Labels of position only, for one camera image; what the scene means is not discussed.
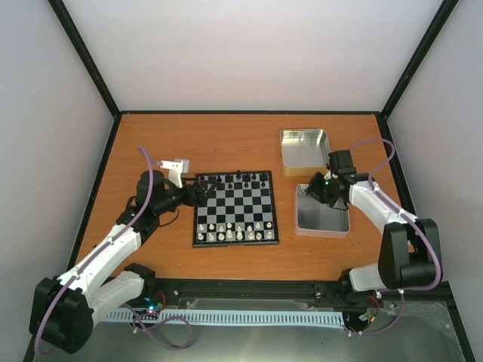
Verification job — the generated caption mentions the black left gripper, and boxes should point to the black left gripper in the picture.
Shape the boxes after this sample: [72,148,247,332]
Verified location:
[155,178,218,216]

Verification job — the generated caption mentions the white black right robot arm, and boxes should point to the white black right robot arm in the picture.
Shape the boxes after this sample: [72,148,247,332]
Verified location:
[306,150,443,295]

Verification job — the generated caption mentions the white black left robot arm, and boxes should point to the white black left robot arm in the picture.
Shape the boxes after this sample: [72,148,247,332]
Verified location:
[29,170,212,354]

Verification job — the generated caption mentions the pink metal tin base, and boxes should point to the pink metal tin base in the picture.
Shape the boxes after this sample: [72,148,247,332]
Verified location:
[294,184,350,238]

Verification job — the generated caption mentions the black white chessboard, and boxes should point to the black white chessboard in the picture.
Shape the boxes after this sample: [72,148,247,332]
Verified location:
[192,170,279,248]

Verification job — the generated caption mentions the gold metal tin lid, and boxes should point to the gold metal tin lid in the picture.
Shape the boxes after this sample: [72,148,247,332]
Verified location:
[280,129,331,177]

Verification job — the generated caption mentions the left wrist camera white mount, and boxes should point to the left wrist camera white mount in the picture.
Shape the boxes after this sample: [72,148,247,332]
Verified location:
[158,158,189,189]

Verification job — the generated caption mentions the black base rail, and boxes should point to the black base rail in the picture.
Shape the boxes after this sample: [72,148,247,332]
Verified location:
[155,278,340,302]

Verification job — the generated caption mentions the light blue cable duct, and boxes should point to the light blue cable duct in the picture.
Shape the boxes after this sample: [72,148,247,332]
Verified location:
[105,305,345,327]

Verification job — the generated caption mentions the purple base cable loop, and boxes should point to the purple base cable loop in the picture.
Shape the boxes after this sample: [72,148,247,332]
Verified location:
[128,301,193,349]

